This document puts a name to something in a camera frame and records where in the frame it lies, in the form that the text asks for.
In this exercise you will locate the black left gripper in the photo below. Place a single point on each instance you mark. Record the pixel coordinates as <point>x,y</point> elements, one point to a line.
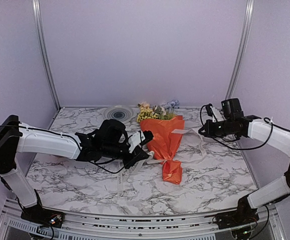
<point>135,157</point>

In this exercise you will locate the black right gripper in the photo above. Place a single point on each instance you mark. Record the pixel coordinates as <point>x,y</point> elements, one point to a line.
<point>209,132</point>

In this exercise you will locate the blue fake flower stem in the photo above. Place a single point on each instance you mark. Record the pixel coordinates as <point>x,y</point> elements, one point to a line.
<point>171,105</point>

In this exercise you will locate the brown orange wrapping paper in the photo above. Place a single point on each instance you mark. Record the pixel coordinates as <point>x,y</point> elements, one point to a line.
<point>165,145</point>

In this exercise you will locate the yellow daisy fake bunch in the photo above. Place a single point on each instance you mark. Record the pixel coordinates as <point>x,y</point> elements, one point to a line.
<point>146,113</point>

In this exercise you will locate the pink rose fake stem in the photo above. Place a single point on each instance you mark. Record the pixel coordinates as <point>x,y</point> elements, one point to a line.
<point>144,105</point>

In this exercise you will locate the green leafy fake stem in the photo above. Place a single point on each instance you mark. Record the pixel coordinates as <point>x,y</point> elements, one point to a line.
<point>163,113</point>

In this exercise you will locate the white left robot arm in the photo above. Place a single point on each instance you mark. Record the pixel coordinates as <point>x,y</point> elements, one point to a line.
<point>18,137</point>

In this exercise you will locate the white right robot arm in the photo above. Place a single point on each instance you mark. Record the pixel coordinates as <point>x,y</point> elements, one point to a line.
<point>265,145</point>

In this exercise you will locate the grey ringed plate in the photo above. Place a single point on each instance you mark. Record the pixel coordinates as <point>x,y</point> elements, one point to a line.
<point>121,113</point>

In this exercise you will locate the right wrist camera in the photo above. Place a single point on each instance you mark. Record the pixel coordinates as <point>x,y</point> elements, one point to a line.
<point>214,113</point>

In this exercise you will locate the aluminium frame post right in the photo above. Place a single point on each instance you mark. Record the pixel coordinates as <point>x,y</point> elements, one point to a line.
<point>245,32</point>

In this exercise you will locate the aluminium frame post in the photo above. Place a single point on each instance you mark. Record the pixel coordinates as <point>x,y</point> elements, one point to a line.
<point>245,32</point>
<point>44,53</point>

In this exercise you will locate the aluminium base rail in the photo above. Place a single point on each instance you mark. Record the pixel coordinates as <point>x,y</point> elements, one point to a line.
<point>87,226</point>

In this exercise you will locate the aluminium frame post left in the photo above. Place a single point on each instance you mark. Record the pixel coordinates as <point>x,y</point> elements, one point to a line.
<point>44,53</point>

